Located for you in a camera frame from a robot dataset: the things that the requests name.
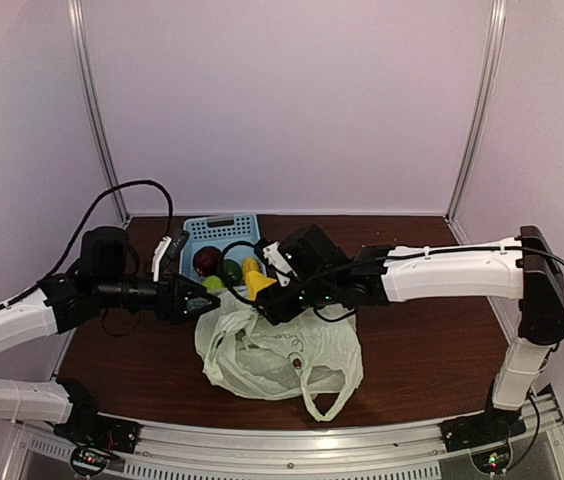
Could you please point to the dark red fruit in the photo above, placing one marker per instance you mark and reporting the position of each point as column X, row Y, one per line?
column 205, row 261

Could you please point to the left aluminium frame post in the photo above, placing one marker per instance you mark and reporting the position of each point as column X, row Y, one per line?
column 85, row 69

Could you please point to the light blue perforated basket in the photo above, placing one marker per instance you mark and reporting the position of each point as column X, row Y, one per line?
column 217, row 233

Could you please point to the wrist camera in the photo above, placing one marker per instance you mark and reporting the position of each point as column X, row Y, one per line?
column 270, row 254
column 167, row 250

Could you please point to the aluminium frame post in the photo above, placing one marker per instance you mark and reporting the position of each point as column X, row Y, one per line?
column 489, row 70
column 85, row 69

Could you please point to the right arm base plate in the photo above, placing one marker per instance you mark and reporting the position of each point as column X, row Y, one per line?
column 470, row 432

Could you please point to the light green fruit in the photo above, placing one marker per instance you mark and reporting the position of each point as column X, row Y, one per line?
column 213, row 283

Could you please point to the left circuit board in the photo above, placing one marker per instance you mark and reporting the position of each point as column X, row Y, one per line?
column 86, row 462

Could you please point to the circuit board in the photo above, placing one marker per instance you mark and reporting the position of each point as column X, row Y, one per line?
column 492, row 461
column 86, row 462

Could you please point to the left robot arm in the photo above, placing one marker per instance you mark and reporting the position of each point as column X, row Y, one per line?
column 24, row 319

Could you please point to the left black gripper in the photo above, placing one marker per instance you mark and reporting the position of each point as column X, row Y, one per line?
column 169, row 305

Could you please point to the right aluminium frame post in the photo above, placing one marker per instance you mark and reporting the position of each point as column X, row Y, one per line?
column 489, row 70

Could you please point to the dark green avocado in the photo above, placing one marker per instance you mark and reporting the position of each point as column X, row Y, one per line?
column 230, row 272

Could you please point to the light green plastic bag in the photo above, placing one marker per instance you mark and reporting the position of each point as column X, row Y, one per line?
column 316, row 356

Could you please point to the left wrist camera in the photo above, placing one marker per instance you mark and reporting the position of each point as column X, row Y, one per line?
column 167, row 250

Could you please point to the right circuit board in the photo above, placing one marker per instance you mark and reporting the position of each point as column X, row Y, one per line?
column 492, row 461

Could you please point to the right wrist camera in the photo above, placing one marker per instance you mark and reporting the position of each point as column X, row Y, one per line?
column 270, row 254

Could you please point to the front aluminium rail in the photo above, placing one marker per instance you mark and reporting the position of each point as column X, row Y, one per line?
column 415, row 450

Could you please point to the yellow fruit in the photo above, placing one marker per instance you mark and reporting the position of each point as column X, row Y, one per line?
column 250, row 264
column 256, row 282

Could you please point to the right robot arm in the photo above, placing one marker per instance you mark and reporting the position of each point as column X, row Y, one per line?
column 520, row 268

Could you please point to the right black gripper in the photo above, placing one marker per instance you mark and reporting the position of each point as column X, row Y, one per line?
column 276, row 308

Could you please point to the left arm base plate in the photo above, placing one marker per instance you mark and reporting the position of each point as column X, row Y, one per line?
column 107, row 434

